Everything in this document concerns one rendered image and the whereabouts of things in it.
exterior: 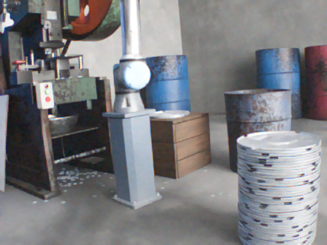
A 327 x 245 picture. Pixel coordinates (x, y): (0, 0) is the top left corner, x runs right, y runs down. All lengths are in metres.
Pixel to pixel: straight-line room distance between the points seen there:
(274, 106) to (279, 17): 2.96
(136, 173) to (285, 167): 0.74
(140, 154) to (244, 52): 3.53
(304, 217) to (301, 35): 3.67
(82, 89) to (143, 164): 0.70
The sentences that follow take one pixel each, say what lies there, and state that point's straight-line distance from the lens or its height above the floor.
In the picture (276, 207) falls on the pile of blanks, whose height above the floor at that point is 0.18.
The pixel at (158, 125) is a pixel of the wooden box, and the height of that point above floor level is 0.32.
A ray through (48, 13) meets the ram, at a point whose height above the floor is 1.07.
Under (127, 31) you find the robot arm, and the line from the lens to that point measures 1.34.
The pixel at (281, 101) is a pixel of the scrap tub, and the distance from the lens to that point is 1.80.
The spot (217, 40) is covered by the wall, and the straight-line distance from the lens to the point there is 4.98.
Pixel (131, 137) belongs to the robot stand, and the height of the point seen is 0.34.
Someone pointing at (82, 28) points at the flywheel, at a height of 1.01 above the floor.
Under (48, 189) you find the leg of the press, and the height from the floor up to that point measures 0.03.
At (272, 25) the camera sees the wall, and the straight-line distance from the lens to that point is 4.65.
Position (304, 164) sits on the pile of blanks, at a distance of 0.99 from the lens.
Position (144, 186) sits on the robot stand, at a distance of 1.51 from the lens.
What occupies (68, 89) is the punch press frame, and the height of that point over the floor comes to 0.58.
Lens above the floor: 0.59
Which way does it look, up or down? 8 degrees down
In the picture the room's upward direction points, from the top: 5 degrees counter-clockwise
